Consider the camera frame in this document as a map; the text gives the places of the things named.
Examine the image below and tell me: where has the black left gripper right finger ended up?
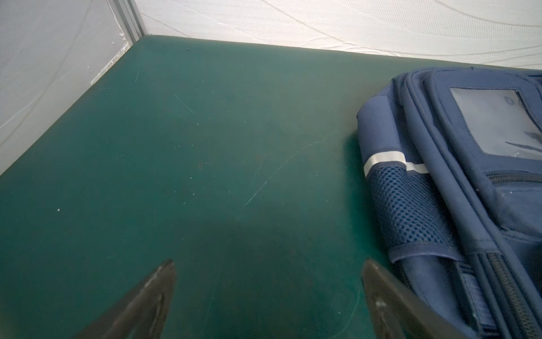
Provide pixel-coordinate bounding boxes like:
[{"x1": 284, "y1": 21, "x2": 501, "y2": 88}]
[{"x1": 361, "y1": 258, "x2": 464, "y2": 339}]

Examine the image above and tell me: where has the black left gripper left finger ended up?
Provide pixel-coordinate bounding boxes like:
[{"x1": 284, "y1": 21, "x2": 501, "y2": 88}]
[{"x1": 74, "y1": 259, "x2": 176, "y2": 338}]

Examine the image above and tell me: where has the navy blue backpack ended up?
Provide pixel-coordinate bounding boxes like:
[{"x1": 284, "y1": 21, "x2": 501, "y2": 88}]
[{"x1": 357, "y1": 68, "x2": 541, "y2": 338}]

